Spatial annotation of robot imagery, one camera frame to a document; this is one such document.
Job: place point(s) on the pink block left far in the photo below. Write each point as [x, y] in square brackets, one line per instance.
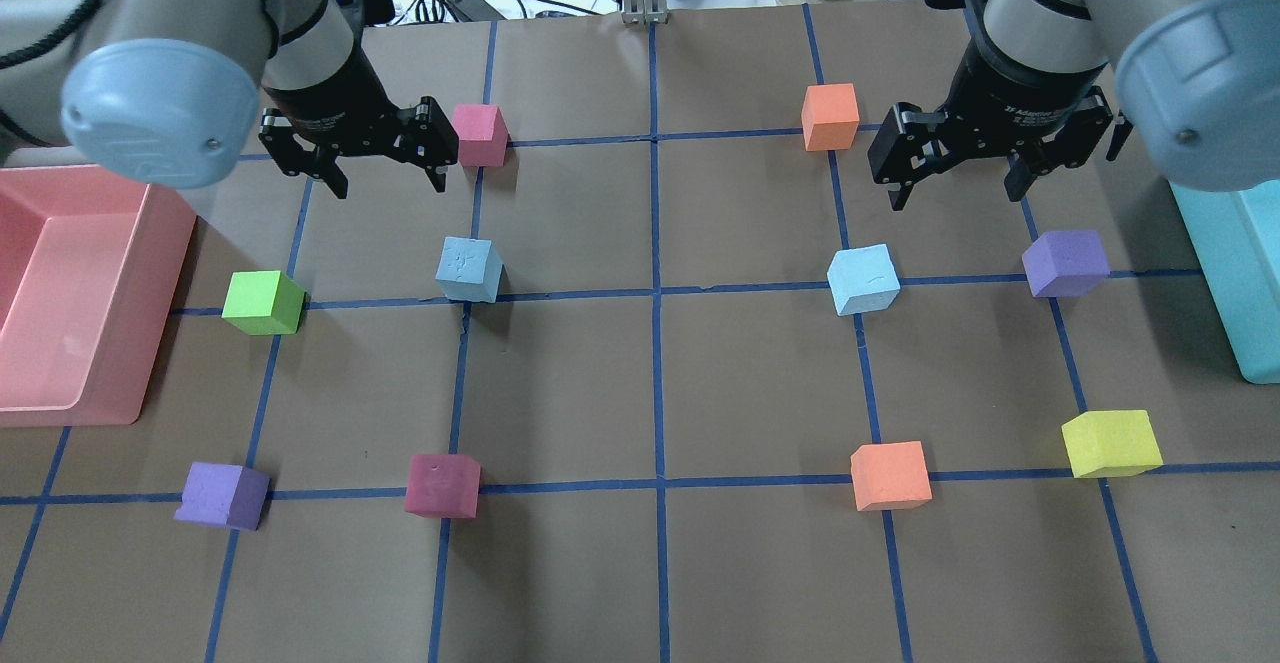
[483, 135]

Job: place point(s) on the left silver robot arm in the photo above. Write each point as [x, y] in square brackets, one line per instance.
[169, 91]

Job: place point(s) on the pink plastic bin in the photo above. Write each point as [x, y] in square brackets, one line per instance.
[89, 266]

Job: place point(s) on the purple block right side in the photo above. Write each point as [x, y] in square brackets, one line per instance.
[1065, 263]

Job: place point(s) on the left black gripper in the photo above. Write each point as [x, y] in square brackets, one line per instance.
[330, 96]

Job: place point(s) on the purple block left side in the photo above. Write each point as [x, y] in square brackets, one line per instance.
[223, 496]

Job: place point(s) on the black power brick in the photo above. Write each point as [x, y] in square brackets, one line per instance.
[472, 11]

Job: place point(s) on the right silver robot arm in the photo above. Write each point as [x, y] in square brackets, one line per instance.
[1196, 79]

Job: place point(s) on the turquoise plastic bin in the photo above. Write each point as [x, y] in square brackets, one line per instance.
[1236, 238]

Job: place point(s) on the orange block far side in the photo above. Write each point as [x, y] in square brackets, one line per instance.
[830, 117]

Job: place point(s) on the green block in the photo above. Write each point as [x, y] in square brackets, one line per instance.
[264, 303]

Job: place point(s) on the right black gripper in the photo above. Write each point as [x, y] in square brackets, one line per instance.
[1012, 93]

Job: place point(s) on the purple block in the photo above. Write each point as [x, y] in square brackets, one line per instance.
[1065, 263]
[223, 496]

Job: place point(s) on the orange block near base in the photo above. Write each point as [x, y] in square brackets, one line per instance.
[890, 476]

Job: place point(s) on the light blue block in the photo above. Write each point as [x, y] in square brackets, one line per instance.
[863, 280]
[469, 270]

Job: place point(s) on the pink block near base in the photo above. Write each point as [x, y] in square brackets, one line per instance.
[443, 486]

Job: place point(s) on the yellow block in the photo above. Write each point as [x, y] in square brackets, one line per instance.
[1111, 444]

